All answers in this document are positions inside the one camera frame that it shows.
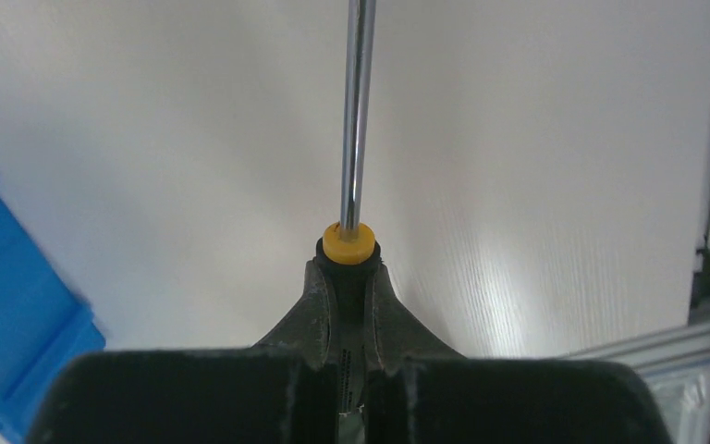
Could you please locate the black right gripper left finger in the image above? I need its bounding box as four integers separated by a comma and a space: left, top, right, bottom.
27, 261, 338, 443

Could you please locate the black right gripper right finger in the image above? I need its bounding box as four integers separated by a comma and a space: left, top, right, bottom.
364, 266, 671, 443

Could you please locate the yellow black handled screwdriver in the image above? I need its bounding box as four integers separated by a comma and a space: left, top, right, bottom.
314, 0, 383, 424

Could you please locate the blue plastic bin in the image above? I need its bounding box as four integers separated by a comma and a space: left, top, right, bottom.
0, 198, 105, 443

